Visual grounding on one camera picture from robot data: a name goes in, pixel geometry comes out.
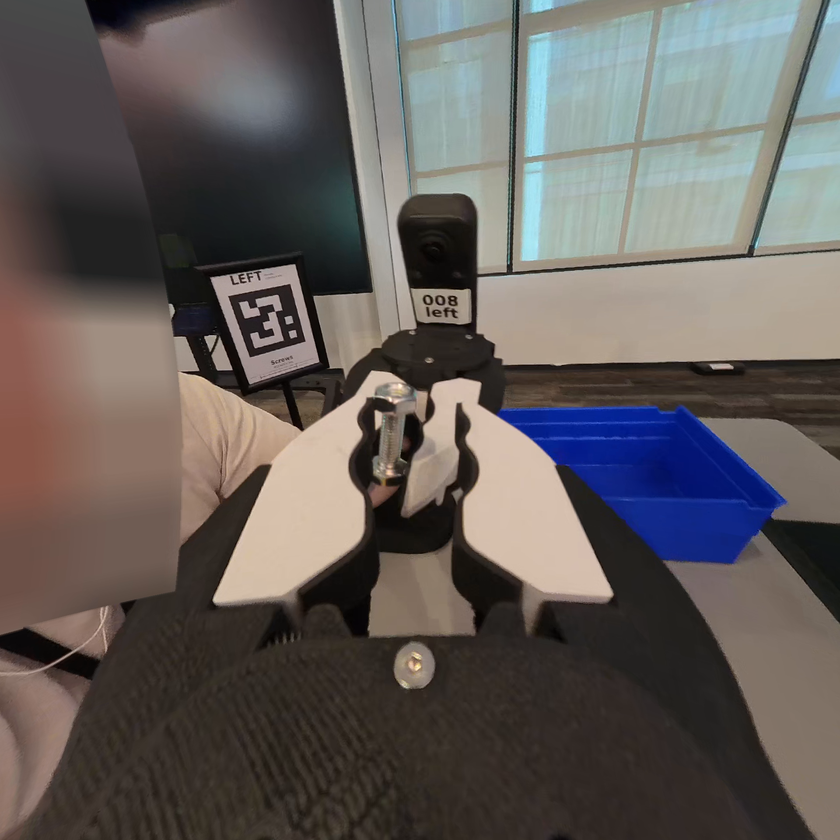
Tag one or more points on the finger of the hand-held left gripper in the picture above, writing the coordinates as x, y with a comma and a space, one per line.
430, 479
364, 387

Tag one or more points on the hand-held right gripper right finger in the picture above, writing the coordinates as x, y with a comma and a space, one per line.
531, 525

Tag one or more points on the silver threaded bolt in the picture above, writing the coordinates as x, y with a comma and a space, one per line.
388, 436

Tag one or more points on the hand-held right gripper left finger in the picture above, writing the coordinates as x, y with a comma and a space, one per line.
295, 525

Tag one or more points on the black floor outlet box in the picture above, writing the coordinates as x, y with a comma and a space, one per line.
718, 367

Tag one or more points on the person's left hand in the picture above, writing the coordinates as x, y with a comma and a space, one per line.
384, 493

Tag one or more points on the framed marker sign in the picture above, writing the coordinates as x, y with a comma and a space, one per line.
269, 321

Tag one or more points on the large grid window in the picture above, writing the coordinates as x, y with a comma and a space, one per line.
590, 92

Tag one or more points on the large black screen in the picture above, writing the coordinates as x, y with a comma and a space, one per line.
262, 164

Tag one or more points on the blue plastic bin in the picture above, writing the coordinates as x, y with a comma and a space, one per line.
656, 518

